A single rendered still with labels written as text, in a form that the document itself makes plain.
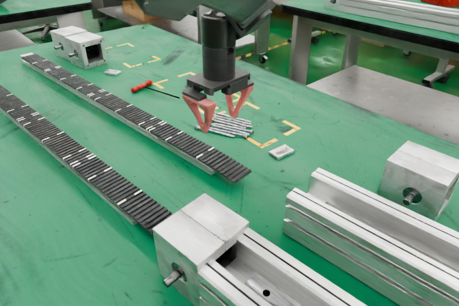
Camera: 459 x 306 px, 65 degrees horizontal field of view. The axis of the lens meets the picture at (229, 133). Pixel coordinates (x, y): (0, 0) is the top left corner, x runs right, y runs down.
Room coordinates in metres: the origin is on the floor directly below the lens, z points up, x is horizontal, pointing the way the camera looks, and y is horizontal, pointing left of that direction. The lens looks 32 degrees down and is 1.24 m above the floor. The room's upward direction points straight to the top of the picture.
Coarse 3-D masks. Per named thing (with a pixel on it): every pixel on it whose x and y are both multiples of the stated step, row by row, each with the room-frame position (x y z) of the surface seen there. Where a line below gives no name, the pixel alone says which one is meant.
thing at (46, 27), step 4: (196, 8) 5.35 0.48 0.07; (196, 12) 5.16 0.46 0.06; (48, 24) 4.32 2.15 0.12; (56, 24) 4.43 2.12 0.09; (36, 28) 4.26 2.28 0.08; (40, 28) 4.27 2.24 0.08; (44, 28) 4.25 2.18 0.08; (48, 28) 4.26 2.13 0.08; (52, 28) 4.30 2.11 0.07; (56, 28) 4.29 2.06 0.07; (24, 32) 4.20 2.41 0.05; (28, 32) 4.22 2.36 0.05; (32, 32) 4.23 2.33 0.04; (44, 32) 4.14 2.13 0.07; (44, 36) 4.08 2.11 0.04; (44, 40) 4.04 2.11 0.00
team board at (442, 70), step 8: (312, 32) 3.94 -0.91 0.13; (320, 32) 3.96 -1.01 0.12; (336, 32) 3.55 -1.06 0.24; (288, 40) 3.68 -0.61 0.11; (312, 40) 3.94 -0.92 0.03; (368, 40) 3.28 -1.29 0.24; (400, 48) 3.05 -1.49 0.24; (408, 48) 2.99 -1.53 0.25; (432, 56) 2.84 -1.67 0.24; (440, 64) 2.77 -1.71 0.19; (440, 72) 2.76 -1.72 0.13; (448, 72) 2.83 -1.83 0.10; (424, 80) 2.62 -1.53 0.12; (432, 80) 2.62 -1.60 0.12; (440, 80) 2.86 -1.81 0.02
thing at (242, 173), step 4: (244, 168) 0.57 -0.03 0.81; (236, 172) 0.56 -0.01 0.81; (240, 172) 0.56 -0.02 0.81; (244, 172) 0.56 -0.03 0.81; (248, 172) 0.56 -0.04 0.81; (232, 176) 0.54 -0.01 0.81; (236, 176) 0.55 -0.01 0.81; (240, 176) 0.55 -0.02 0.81; (244, 176) 0.55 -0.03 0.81; (232, 180) 0.53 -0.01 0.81; (236, 180) 0.54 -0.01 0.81
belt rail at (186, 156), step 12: (24, 60) 1.24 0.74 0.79; (60, 84) 1.03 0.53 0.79; (84, 96) 0.93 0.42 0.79; (108, 108) 0.85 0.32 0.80; (120, 120) 0.81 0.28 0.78; (144, 132) 0.74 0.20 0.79; (168, 144) 0.69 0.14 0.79; (180, 156) 0.65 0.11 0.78; (192, 156) 0.62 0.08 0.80; (204, 168) 0.60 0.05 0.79
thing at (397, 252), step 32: (320, 192) 0.47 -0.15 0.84; (352, 192) 0.43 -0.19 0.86; (288, 224) 0.42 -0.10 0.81; (320, 224) 0.39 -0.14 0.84; (352, 224) 0.37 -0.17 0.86; (384, 224) 0.39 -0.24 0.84; (416, 224) 0.37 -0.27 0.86; (352, 256) 0.35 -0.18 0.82; (384, 256) 0.32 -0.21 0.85; (416, 256) 0.31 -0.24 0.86; (448, 256) 0.33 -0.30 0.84; (384, 288) 0.31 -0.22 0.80; (416, 288) 0.29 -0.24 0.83; (448, 288) 0.27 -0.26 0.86
